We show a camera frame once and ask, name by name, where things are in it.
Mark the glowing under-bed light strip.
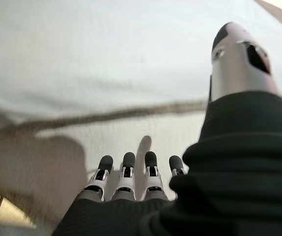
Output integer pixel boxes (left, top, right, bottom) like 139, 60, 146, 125
0, 183, 38, 230

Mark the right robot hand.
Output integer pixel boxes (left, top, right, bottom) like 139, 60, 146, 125
52, 22, 282, 236

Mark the white bed sheet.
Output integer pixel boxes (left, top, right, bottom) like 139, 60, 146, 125
36, 90, 282, 197

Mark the white duvet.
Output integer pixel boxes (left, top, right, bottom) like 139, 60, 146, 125
0, 0, 282, 135

